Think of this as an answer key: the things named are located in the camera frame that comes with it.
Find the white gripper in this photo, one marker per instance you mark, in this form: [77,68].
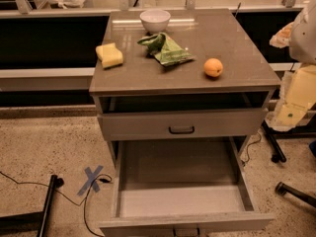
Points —
[304,39]

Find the orange fruit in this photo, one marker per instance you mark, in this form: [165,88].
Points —
[213,67]

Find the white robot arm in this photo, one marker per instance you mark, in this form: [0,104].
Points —
[302,43]

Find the grey drawer cabinet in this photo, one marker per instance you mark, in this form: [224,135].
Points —
[142,85]

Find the closed upper drawer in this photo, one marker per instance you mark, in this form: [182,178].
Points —
[185,124]

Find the open lower drawer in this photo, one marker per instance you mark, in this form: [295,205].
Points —
[181,188]

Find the black stand leg right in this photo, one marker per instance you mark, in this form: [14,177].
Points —
[278,155]

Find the black stand leg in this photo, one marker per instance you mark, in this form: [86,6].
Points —
[33,221]
[278,155]

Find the black caster leg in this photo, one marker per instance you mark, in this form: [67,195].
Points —
[282,189]

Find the green chip bag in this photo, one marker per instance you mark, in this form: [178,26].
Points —
[165,50]

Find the white ceramic bowl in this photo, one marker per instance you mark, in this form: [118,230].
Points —
[155,20]

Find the yellow sponge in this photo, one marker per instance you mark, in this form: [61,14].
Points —
[109,55]

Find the blue tape cross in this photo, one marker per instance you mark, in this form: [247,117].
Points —
[91,180]

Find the black stand leg left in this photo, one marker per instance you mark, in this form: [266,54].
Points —
[33,221]

